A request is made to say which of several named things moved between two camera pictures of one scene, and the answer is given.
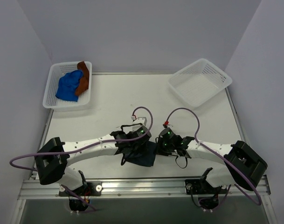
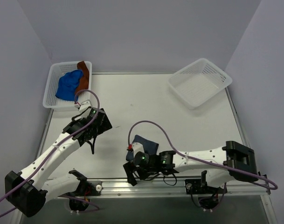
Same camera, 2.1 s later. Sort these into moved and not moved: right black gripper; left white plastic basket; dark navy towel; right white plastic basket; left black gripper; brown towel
Moved: right black gripper; left black gripper
Not moved: brown towel; right white plastic basket; dark navy towel; left white plastic basket
